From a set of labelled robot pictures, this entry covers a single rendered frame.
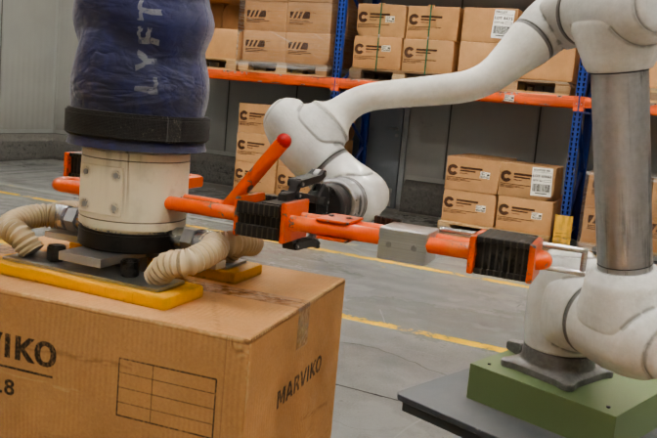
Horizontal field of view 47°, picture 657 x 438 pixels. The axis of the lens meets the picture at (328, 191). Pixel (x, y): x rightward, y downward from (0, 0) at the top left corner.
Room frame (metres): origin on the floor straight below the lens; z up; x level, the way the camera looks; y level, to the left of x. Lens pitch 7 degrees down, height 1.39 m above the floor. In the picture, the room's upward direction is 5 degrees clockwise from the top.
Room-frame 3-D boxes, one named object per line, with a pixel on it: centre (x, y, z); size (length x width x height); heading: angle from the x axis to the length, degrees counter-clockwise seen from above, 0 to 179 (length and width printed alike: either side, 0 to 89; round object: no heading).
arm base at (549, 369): (1.65, -0.53, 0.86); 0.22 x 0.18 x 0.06; 40
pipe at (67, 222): (1.22, 0.31, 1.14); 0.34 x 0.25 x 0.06; 68
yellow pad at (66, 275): (1.14, 0.35, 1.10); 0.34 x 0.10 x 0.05; 68
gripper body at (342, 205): (1.27, 0.01, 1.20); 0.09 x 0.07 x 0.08; 158
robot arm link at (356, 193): (1.34, -0.02, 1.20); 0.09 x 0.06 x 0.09; 68
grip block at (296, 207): (1.13, 0.08, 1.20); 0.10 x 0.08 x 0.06; 158
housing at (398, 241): (1.05, -0.12, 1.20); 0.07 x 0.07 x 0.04; 68
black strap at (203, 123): (1.23, 0.31, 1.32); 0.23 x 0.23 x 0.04
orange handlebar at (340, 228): (1.26, 0.09, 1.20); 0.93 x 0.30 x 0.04; 68
